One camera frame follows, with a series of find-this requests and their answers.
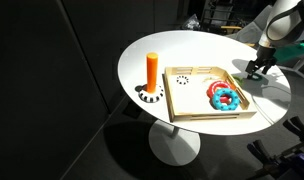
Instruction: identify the black clamp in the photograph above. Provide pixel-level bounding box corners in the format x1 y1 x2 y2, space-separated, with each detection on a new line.
246 116 304 180

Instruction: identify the blue studded ring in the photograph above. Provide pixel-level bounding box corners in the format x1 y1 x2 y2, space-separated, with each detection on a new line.
211 87 242 112

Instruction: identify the white round table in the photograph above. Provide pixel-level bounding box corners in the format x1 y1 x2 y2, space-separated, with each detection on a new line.
118 30 291 166

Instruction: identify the black white striped ring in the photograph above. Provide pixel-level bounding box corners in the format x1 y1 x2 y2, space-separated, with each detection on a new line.
138 83 165 104

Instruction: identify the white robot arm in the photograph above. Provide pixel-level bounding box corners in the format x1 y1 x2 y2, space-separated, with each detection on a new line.
245 0 304 79

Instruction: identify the wooden tray box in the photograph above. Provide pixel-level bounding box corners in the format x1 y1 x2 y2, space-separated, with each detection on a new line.
164 67 257 122

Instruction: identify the small black white ring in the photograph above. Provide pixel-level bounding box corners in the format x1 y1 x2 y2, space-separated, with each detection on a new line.
176 75 190 86

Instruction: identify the red ring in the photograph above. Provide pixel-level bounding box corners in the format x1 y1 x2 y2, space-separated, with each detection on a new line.
206 80 232 104

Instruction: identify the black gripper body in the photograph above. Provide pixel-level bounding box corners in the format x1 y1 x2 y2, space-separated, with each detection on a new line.
246 46 276 73

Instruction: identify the green ring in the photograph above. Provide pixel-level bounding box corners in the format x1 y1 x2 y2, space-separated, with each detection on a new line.
247 73 264 82

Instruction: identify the orange peg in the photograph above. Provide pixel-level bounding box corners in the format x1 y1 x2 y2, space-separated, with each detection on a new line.
146 52 158 94

